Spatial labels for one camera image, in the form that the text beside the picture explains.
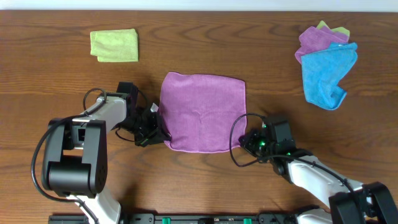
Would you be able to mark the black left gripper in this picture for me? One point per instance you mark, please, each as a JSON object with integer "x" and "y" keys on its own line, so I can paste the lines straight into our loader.
{"x": 155, "y": 135}

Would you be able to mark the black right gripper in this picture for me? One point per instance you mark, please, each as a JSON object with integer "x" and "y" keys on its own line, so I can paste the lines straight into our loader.
{"x": 246, "y": 140}

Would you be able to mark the purple cloth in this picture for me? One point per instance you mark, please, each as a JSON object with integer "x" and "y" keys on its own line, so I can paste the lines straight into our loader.
{"x": 200, "y": 111}
{"x": 314, "y": 40}

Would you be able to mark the folded green cloth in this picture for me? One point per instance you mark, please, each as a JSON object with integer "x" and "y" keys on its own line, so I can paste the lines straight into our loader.
{"x": 115, "y": 45}

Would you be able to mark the blue cloth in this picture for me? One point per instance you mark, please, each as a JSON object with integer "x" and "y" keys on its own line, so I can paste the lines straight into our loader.
{"x": 323, "y": 70}

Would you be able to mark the light green cloth in pile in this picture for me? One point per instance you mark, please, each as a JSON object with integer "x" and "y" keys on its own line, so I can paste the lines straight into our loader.
{"x": 340, "y": 30}

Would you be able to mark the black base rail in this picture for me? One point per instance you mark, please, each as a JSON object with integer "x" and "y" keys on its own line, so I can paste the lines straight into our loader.
{"x": 205, "y": 218}

